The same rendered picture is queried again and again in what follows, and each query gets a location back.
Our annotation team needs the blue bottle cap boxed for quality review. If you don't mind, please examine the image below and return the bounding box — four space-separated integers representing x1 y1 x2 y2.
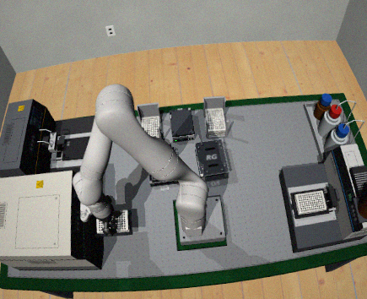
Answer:
337 123 349 138
321 94 332 106

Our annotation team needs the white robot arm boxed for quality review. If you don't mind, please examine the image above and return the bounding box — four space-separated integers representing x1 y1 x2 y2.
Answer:
73 84 208 236

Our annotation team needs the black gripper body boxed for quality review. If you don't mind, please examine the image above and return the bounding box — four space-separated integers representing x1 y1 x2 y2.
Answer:
96 205 114 225

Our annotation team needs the black plate nest with label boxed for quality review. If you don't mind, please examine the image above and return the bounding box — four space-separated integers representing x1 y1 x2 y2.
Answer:
148 174 178 187

